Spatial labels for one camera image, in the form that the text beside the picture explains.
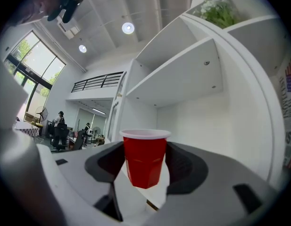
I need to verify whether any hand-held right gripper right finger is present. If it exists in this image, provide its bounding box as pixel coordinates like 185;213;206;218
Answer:
140;141;281;226

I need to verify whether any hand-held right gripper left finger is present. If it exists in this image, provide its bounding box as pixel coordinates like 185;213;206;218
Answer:
36;141;125;226

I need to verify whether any red plastic cup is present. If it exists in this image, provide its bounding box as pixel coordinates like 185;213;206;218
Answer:
119;129;172;190

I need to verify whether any white shelf desk unit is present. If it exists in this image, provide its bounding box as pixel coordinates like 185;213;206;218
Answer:
107;0;291;197

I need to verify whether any white floor fan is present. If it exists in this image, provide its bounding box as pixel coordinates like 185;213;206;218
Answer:
91;126;101;141

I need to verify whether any black office chair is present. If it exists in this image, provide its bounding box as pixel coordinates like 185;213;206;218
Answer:
50;123;70;153

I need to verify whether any checkered cloth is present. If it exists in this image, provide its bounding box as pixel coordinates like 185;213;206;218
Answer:
14;122;40;138

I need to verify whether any black floor fan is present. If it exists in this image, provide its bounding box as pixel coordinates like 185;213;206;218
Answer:
35;105;49;137

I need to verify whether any black mezzanine railing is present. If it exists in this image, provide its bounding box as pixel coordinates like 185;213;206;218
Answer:
71;71;125;93

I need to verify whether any large glass window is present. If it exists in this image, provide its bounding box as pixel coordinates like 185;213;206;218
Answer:
3;30;67;118

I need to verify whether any flag print box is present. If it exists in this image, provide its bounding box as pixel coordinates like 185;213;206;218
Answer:
276;52;291;170

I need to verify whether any ceiling air conditioner vent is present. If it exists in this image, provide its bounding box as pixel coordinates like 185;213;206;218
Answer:
57;17;80;40

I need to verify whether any person's face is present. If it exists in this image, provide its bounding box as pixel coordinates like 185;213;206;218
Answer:
14;0;62;26

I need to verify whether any green plant with white flowers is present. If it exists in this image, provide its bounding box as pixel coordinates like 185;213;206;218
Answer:
191;0;241;30

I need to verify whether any black head camera mount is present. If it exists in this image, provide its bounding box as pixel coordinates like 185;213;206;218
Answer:
47;0;84;24

